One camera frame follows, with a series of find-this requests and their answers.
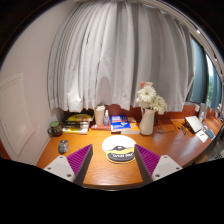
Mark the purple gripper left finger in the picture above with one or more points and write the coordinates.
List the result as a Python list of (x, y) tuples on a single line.
[(73, 167)]

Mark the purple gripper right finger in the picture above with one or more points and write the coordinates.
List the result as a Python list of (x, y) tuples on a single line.
[(153, 167)]

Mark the dark green mug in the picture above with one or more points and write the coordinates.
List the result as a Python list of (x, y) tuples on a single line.
[(55, 129)]

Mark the orange book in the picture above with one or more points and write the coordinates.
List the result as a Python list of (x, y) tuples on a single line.
[(134, 129)]

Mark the yellow black book stack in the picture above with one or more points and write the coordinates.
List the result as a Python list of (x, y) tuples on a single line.
[(77, 123)]

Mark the white ceramic vase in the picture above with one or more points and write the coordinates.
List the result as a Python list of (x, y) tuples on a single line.
[(147, 122)]

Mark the red flat book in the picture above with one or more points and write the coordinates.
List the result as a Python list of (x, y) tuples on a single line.
[(101, 127)]

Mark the blue book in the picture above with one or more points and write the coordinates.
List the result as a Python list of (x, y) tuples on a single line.
[(119, 123)]

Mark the white paper card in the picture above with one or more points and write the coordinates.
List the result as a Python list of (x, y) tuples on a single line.
[(202, 136)]

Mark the silver laptop on stand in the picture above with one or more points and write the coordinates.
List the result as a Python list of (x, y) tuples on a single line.
[(193, 123)]

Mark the small sanitizer bottle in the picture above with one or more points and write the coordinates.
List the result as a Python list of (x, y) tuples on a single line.
[(106, 118)]

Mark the white tissue cup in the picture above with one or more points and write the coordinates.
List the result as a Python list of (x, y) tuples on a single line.
[(99, 114)]

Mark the white and pink flowers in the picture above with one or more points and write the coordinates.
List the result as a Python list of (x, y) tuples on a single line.
[(147, 98)]

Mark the white grey curtain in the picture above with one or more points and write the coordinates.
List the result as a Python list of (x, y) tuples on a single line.
[(106, 48)]

